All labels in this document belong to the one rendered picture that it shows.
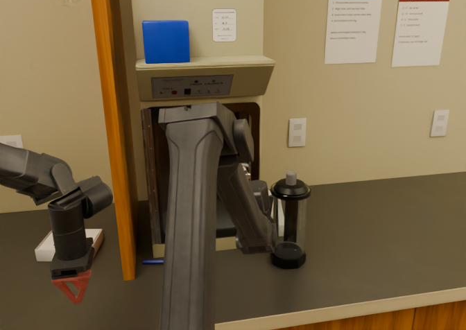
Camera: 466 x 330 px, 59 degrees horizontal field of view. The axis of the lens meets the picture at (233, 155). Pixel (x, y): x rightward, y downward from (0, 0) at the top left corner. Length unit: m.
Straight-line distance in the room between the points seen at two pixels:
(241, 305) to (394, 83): 1.10
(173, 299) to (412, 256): 1.00
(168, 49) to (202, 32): 0.14
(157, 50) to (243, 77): 0.21
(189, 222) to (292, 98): 1.21
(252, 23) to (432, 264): 0.83
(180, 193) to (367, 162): 1.43
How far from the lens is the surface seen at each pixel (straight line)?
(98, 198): 0.84
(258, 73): 1.00
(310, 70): 1.61
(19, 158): 0.77
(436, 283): 1.26
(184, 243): 0.44
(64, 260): 0.84
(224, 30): 1.07
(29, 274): 1.31
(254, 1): 1.09
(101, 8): 0.97
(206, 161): 0.48
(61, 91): 1.54
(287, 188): 1.09
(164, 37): 0.95
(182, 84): 1.00
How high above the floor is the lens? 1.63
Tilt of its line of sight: 20 degrees down
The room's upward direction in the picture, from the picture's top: straight up
